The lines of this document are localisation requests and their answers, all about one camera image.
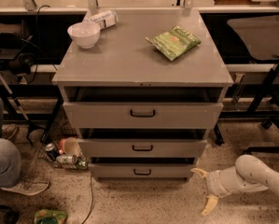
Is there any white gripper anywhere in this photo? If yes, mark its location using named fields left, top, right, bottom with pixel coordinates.
left=191, top=168, right=238, bottom=217

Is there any grey bottom drawer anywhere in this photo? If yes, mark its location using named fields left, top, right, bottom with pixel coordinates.
left=89, top=158, right=196, bottom=179

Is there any grey drawer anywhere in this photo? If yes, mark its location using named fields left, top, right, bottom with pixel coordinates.
left=78, top=129, right=207, bottom=158
left=63, top=87, right=223, bottom=129
left=89, top=158, right=196, bottom=179

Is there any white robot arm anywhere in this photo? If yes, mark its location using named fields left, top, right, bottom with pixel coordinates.
left=191, top=155, right=279, bottom=216

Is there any grey drawer cabinet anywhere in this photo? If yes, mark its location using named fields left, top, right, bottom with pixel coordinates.
left=51, top=8, right=234, bottom=183

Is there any grey middle drawer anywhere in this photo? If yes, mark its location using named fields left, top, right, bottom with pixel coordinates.
left=78, top=129, right=207, bottom=158

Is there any grey top drawer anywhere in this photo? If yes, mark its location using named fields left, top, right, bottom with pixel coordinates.
left=63, top=87, right=223, bottom=129

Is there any green soda can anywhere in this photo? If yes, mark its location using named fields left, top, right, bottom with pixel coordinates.
left=56, top=154, right=77, bottom=164

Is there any orange plastic cup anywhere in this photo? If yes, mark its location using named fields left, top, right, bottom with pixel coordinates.
left=60, top=137, right=80, bottom=156

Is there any black office chair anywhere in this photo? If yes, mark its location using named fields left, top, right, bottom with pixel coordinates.
left=226, top=13, right=279, bottom=156

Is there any dark soda can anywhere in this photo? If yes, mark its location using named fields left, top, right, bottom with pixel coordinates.
left=45, top=143, right=59, bottom=161

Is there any green snack bag on floor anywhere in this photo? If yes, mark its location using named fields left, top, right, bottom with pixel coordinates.
left=34, top=209, right=67, bottom=224

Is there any white sneaker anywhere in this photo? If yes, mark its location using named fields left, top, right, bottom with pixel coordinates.
left=2, top=181, right=49, bottom=196

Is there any white bowl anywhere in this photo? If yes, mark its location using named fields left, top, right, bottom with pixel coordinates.
left=67, top=21, right=101, bottom=49

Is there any person leg in jeans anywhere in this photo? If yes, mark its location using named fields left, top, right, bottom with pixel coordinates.
left=0, top=138, right=21, bottom=189

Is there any black floor cable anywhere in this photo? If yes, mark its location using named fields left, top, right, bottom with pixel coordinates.
left=81, top=175, right=96, bottom=224

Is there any wire basket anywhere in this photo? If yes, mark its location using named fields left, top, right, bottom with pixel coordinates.
left=42, top=109, right=79, bottom=170

